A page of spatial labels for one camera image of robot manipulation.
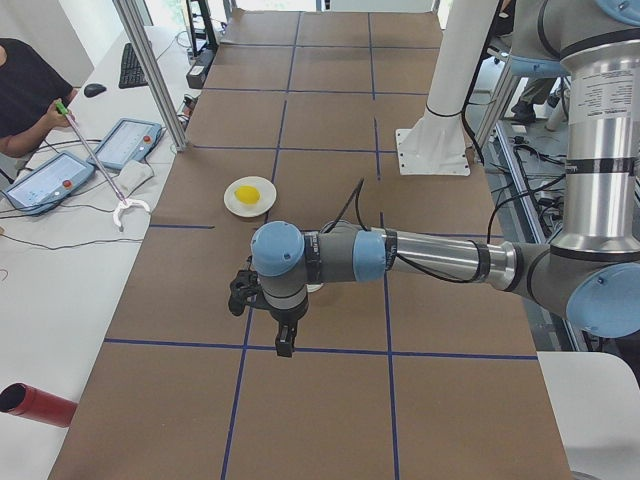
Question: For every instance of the red cylinder tube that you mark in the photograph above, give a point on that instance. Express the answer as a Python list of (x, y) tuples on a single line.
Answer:
[(31, 403)]

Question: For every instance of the aluminium frame post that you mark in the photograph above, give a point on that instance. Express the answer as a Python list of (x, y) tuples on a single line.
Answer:
[(133, 25)]

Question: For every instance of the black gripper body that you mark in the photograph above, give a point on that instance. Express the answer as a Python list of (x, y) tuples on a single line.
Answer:
[(286, 318)]

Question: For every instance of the white round plate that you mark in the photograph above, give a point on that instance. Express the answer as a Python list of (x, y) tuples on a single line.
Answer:
[(268, 197)]

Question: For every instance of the black computer mouse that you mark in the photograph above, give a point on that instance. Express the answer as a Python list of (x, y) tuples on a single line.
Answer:
[(92, 90)]

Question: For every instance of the near blue teach pendant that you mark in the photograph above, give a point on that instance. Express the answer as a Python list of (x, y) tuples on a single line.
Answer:
[(48, 185)]

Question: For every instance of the yellow lemon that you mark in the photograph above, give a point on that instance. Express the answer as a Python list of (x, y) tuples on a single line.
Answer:
[(247, 194)]

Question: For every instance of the blue teach pendant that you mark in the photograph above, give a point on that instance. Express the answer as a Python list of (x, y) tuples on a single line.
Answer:
[(129, 140), (48, 185)]

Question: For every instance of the far blue teach pendant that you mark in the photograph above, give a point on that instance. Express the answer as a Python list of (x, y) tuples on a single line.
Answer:
[(129, 140)]

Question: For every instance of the white small bowl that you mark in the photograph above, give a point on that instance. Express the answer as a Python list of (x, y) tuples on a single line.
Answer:
[(315, 287)]

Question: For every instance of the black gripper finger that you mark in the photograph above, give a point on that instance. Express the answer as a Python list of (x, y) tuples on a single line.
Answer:
[(290, 341), (281, 341)]

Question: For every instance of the white cloth rag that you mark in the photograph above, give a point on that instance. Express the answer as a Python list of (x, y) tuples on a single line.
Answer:
[(132, 176)]

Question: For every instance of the black keyboard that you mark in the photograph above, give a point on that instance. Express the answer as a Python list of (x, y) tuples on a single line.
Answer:
[(131, 72)]

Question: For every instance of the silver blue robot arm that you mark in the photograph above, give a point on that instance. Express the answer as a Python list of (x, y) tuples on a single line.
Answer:
[(588, 274)]

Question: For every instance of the white pedestal column base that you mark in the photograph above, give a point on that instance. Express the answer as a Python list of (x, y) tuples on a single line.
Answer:
[(435, 145)]

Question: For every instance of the person in black shirt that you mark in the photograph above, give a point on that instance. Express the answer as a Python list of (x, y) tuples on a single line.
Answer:
[(30, 90)]

